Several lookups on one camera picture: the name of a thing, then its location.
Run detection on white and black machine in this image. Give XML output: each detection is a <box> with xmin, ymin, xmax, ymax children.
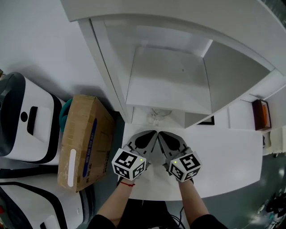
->
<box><xmin>0</xmin><ymin>181</ymin><xmax>97</xmax><ymax>229</ymax></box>
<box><xmin>0</xmin><ymin>72</ymin><xmax>66</xmax><ymax>166</ymax></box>

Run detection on person's black top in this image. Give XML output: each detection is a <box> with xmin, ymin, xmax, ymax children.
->
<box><xmin>86</xmin><ymin>213</ymin><xmax>229</xmax><ymax>229</ymax></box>

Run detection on clear glass cup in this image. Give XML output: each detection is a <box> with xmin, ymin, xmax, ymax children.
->
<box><xmin>147</xmin><ymin>108</ymin><xmax>174</xmax><ymax>126</ymax></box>

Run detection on person's left forearm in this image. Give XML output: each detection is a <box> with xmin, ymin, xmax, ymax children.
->
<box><xmin>96</xmin><ymin>176</ymin><xmax>136</xmax><ymax>227</ymax></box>

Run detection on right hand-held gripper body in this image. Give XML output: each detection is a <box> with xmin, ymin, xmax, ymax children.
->
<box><xmin>158</xmin><ymin>131</ymin><xmax>202</xmax><ymax>183</ymax></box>

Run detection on black flat frame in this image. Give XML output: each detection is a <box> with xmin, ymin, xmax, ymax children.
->
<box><xmin>196</xmin><ymin>115</ymin><xmax>215</xmax><ymax>126</ymax></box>

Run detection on black cable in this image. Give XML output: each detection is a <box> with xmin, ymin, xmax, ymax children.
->
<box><xmin>166</xmin><ymin>205</ymin><xmax>186</xmax><ymax>229</ymax></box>

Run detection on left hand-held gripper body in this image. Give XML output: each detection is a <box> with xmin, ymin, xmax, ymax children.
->
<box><xmin>111</xmin><ymin>130</ymin><xmax>158</xmax><ymax>181</ymax></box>

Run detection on dark brown tray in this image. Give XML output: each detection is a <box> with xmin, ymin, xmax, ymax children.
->
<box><xmin>252</xmin><ymin>99</ymin><xmax>272</xmax><ymax>131</ymax></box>

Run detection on person's right forearm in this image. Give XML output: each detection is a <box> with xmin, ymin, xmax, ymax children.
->
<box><xmin>178</xmin><ymin>178</ymin><xmax>210</xmax><ymax>225</ymax></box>

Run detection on teal round object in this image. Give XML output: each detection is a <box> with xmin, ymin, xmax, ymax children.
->
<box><xmin>59</xmin><ymin>98</ymin><xmax>73</xmax><ymax>133</ymax></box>

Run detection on brown cardboard box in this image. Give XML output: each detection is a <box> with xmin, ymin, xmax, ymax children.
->
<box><xmin>57</xmin><ymin>94</ymin><xmax>116</xmax><ymax>193</ymax></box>

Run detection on white shelf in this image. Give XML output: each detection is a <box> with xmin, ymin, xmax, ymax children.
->
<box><xmin>59</xmin><ymin>0</ymin><xmax>286</xmax><ymax>131</ymax></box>

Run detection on orange item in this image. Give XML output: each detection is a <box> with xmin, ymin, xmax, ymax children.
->
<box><xmin>261</xmin><ymin>105</ymin><xmax>268</xmax><ymax>128</ymax></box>

